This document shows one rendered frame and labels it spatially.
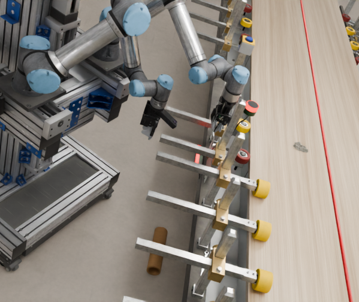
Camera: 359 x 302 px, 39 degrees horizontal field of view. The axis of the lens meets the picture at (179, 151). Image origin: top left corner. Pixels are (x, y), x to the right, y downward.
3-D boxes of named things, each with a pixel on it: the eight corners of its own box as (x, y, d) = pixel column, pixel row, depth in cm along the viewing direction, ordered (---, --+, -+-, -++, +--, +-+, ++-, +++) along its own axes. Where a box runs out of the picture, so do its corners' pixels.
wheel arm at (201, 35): (183, 33, 348) (184, 28, 346) (183, 31, 351) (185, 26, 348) (242, 54, 353) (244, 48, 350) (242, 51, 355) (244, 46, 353)
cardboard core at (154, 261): (148, 265, 287) (156, 225, 310) (145, 272, 292) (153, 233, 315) (162, 268, 288) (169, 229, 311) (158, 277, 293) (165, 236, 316)
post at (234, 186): (194, 254, 228) (232, 181, 198) (195, 248, 231) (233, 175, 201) (201, 256, 229) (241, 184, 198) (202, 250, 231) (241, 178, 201)
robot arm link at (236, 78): (240, 62, 221) (255, 72, 218) (231, 82, 228) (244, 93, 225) (229, 65, 216) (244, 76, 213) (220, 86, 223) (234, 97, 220)
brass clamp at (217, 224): (210, 227, 205) (214, 220, 202) (212, 204, 216) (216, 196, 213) (225, 232, 206) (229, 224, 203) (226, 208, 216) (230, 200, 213)
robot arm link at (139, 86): (124, 85, 231) (145, 85, 236) (132, 100, 224) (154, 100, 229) (127, 71, 226) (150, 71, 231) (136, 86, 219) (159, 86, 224)
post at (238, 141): (201, 209, 245) (238, 135, 215) (202, 204, 248) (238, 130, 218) (208, 211, 246) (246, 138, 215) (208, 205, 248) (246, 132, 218)
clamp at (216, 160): (211, 165, 250) (215, 157, 247) (213, 147, 261) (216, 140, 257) (222, 168, 251) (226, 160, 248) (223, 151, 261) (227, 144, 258)
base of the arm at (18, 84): (3, 82, 214) (5, 62, 208) (30, 71, 225) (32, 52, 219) (29, 101, 211) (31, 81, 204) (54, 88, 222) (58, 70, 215)
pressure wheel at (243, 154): (226, 172, 253) (235, 155, 246) (228, 162, 260) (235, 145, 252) (242, 177, 254) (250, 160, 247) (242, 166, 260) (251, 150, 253)
